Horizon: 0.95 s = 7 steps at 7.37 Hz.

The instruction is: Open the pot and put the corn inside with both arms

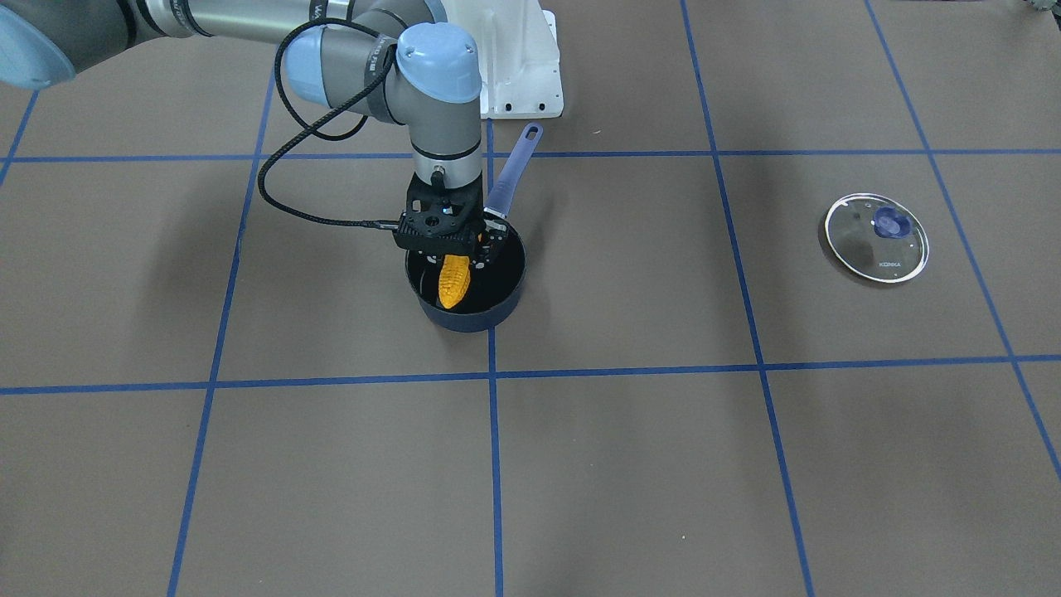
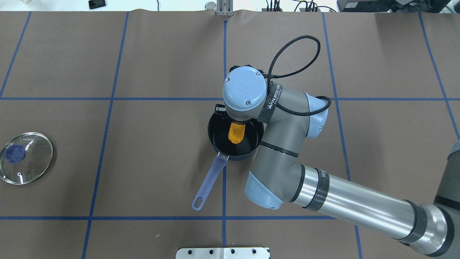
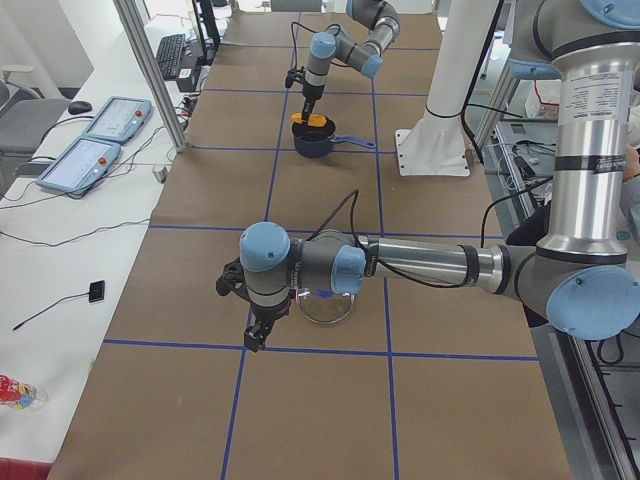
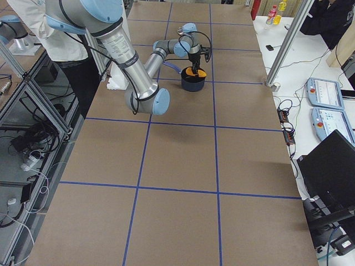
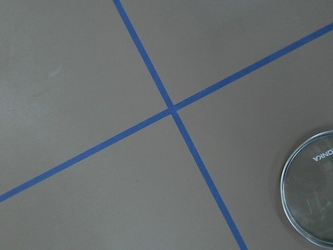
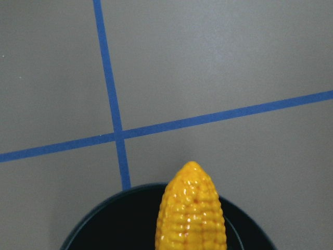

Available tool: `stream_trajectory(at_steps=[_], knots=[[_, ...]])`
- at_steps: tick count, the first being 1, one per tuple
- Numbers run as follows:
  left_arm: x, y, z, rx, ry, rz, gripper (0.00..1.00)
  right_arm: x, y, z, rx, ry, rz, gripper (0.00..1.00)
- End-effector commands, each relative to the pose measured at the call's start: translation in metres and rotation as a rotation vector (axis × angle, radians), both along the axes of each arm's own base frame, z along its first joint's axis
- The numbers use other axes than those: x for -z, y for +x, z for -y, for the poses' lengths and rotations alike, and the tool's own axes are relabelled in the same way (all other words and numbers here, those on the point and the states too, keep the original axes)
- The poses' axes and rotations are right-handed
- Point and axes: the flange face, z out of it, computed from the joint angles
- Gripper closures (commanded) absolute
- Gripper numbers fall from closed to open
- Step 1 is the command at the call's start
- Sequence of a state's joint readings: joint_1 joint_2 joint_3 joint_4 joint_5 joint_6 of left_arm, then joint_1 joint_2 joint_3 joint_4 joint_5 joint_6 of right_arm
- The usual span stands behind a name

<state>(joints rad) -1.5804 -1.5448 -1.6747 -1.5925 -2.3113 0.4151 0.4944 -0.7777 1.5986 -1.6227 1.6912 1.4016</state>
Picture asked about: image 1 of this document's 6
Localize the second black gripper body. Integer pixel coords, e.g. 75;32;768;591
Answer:
474;218;508;269

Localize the blue saucepan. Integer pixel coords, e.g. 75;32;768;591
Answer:
405;122;545;333

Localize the yellow corn cob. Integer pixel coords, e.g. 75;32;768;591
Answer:
437;254;472;310

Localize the glass pot lid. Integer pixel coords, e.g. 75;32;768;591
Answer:
820;193;930;286

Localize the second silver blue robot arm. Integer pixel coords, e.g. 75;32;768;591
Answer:
1;1;509;269

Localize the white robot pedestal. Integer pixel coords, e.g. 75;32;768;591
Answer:
443;1;564;120

